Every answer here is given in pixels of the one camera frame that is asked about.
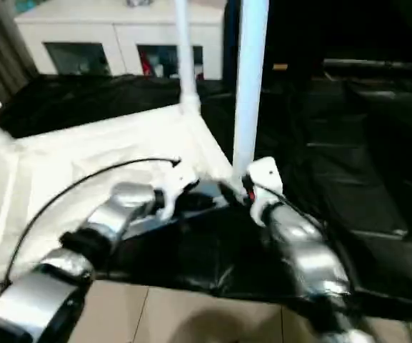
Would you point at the white plastic table top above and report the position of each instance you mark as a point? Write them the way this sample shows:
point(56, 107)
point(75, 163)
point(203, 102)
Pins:
point(84, 150)

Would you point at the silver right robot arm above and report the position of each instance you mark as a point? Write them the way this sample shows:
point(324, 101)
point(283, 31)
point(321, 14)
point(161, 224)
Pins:
point(309, 243)

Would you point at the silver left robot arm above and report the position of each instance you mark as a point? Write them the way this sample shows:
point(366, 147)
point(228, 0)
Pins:
point(120, 207)

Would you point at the black mat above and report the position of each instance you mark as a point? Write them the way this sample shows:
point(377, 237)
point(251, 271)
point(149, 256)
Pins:
point(352, 160)

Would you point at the small tan tag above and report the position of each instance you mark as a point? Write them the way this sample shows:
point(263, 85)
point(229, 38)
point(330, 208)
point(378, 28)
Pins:
point(280, 66)

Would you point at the small red item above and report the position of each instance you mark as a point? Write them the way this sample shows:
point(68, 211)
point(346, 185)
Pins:
point(145, 66)

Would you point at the long black bar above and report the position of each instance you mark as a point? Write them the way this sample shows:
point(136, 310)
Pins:
point(377, 64)

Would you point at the white cabinet with glass doors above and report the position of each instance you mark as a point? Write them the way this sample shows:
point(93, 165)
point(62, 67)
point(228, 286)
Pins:
point(120, 32)

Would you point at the dark patterned small object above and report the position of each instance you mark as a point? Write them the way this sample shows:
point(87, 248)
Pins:
point(139, 2)

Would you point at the grey curtain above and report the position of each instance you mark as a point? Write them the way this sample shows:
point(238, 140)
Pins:
point(2, 46)

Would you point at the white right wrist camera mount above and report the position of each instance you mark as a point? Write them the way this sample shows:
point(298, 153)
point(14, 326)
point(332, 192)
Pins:
point(268, 171)

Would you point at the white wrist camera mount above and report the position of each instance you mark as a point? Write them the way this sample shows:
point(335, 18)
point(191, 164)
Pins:
point(173, 186)
point(268, 171)

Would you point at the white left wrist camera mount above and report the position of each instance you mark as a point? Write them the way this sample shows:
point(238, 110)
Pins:
point(173, 186)

